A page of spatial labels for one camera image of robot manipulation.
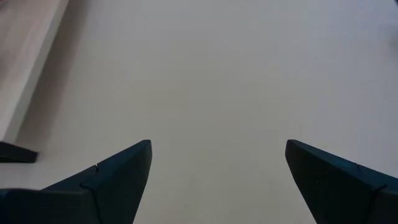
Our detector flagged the black metal shelf side frame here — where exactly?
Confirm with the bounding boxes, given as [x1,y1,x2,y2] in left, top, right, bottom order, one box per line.
[0,141,39,164]

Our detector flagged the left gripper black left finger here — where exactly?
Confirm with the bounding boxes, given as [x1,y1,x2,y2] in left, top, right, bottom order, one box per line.
[0,139,153,224]

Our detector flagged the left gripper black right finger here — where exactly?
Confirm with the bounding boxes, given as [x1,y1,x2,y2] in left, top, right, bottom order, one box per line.
[285,139,398,224]

